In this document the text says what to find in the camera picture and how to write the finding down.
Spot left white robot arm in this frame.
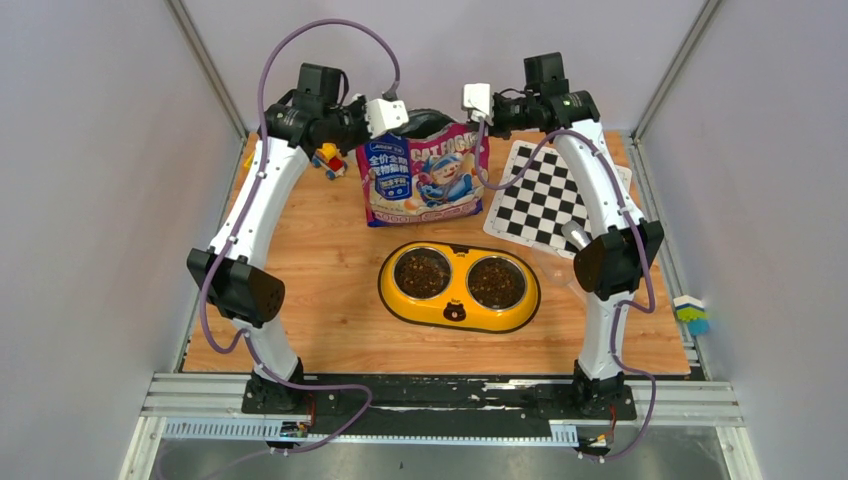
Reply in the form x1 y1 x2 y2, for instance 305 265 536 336
186 63 376 414

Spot purple cable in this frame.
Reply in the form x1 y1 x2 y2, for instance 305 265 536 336
198 18 403 458
472 121 658 464

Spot clear plastic scoop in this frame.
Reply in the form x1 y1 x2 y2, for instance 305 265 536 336
532 243 586 302

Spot aluminium rail frame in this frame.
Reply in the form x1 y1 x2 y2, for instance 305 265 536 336
120 373 759 479

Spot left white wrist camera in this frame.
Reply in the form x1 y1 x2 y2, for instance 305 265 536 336
365 99 409 139

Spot black white checkerboard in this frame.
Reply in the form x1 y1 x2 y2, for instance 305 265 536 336
483 147 590 259

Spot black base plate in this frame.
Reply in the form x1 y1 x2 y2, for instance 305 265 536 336
241 374 637 439

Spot yellow double pet bowl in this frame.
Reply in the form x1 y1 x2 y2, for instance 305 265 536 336
377 241 541 334

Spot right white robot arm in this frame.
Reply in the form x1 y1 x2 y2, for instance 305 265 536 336
491 52 664 418

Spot silver metal cylinder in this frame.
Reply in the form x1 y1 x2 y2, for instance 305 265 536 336
561 220 592 252

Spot colourful pet food bag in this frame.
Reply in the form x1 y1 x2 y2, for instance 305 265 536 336
355 109 489 227

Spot brown pet food kibble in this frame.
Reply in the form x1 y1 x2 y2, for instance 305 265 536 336
393 249 526 310

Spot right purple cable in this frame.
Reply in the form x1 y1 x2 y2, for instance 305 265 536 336
472 121 658 464

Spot small yellow toy car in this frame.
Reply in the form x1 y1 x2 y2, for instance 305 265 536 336
311 143 348 180

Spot stacked coloured blocks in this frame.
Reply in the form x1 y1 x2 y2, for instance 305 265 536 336
672 295 710 336

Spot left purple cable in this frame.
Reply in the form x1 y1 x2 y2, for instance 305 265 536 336
198 18 403 458

